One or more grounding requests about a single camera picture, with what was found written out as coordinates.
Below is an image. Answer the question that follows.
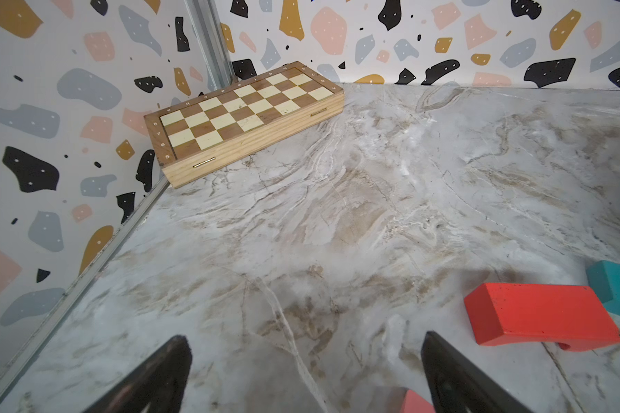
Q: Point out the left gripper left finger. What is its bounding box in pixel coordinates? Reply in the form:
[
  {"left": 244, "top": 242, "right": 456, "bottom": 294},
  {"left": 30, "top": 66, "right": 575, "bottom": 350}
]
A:
[{"left": 86, "top": 335, "right": 192, "bottom": 413}]

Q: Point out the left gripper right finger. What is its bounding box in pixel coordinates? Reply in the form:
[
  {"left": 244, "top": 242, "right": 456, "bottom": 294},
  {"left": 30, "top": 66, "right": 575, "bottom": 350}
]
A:
[{"left": 421, "top": 331, "right": 530, "bottom": 413}]

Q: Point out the pink wedge block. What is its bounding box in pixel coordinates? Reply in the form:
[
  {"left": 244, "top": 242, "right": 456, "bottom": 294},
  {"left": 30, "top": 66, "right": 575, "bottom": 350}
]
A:
[{"left": 400, "top": 390, "right": 435, "bottom": 413}]

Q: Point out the red arch block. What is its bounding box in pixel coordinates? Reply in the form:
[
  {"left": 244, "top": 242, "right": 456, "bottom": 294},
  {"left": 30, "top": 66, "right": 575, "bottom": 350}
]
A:
[{"left": 464, "top": 282, "right": 620, "bottom": 352}]

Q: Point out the teal small cube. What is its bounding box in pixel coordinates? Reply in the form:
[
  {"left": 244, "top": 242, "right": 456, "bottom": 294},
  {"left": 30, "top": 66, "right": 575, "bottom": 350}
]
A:
[{"left": 587, "top": 261, "right": 620, "bottom": 316}]

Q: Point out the wooden chessboard box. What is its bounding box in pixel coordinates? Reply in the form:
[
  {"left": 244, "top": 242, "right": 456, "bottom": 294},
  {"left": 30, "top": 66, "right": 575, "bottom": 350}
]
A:
[{"left": 144, "top": 61, "right": 344, "bottom": 188}]

